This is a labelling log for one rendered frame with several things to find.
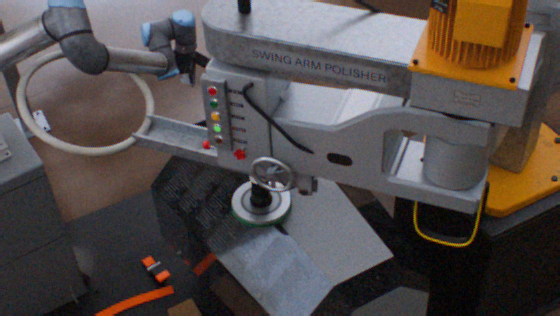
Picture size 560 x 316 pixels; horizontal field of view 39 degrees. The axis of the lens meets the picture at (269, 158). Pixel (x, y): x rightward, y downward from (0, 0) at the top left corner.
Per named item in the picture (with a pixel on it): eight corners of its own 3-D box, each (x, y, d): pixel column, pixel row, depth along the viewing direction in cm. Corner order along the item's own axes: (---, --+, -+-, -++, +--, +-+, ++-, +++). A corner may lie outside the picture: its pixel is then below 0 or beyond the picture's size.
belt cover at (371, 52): (532, 82, 230) (543, 34, 218) (518, 139, 213) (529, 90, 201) (226, 25, 258) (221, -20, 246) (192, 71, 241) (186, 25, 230)
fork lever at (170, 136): (331, 161, 278) (331, 151, 275) (313, 200, 266) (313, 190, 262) (153, 117, 297) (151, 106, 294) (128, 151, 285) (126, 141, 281)
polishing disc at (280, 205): (260, 233, 281) (260, 231, 280) (220, 203, 293) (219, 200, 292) (302, 201, 291) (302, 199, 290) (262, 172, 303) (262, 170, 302)
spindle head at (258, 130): (339, 152, 276) (340, 46, 245) (319, 197, 261) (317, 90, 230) (243, 130, 286) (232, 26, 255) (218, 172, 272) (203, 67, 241)
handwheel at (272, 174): (304, 178, 264) (303, 145, 253) (293, 199, 257) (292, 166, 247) (261, 168, 268) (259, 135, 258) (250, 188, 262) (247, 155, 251)
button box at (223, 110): (235, 146, 261) (227, 77, 241) (231, 151, 259) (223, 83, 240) (212, 141, 264) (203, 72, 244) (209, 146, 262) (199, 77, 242)
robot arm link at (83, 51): (90, 66, 257) (187, 74, 320) (79, 29, 257) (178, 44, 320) (62, 78, 261) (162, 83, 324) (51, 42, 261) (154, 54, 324)
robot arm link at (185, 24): (167, 10, 319) (191, 4, 322) (169, 35, 328) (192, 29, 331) (174, 23, 313) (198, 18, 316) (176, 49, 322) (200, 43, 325)
